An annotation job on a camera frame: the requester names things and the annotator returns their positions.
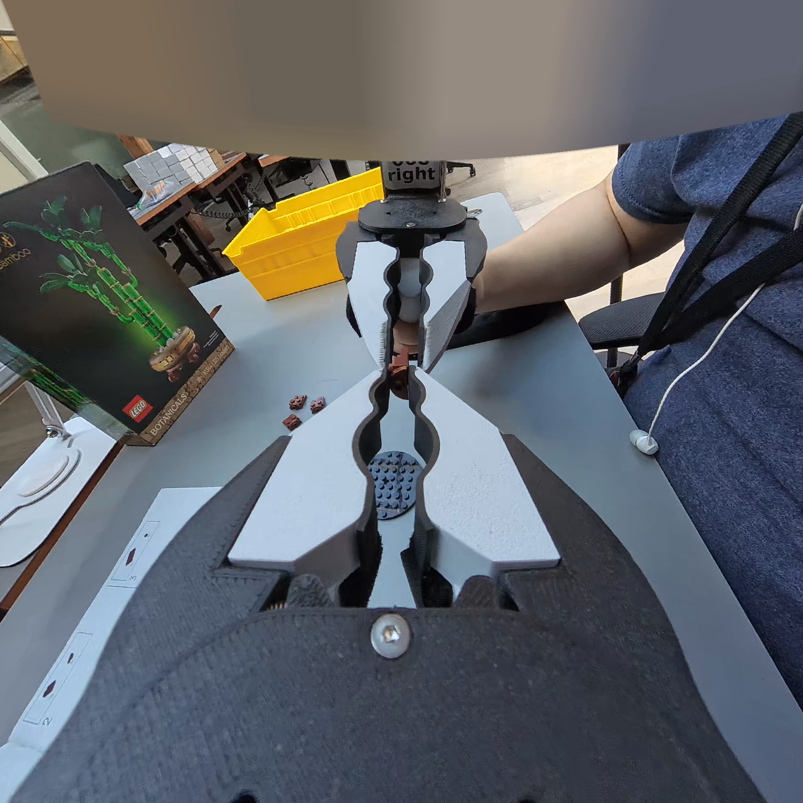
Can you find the person's right forearm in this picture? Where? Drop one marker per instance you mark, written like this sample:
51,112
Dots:
552,251

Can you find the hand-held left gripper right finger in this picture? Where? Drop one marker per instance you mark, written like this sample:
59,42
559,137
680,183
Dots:
483,502

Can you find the dark toy set box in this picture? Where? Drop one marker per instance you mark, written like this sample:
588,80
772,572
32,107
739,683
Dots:
106,301

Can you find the wooden top workbench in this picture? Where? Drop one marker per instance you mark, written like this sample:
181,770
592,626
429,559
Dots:
182,207

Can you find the stack of pale small boxes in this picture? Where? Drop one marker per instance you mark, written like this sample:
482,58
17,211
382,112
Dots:
172,164

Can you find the small brown toy brick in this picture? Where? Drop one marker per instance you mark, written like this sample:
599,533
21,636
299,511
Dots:
399,375
298,401
292,421
317,405

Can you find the person in blue shirt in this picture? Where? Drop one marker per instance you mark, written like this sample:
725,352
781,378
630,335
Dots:
740,470

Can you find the person's right hand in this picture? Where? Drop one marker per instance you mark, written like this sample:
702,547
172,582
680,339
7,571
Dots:
405,332

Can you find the grey desk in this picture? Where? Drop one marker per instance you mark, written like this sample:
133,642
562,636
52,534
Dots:
301,351

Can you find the white instruction booklet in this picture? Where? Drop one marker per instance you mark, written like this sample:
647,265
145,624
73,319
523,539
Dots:
135,564

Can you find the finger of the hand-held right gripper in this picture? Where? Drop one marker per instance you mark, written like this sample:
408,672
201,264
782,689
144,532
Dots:
448,282
373,282

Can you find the black round studded plate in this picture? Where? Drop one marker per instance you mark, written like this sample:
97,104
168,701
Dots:
395,486

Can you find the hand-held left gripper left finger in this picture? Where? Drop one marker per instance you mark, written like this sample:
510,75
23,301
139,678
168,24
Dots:
301,502

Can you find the white flat stand base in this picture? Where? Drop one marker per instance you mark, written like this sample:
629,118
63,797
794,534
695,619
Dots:
44,495

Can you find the yellow plastic bin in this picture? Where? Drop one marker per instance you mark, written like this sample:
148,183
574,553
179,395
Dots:
301,251

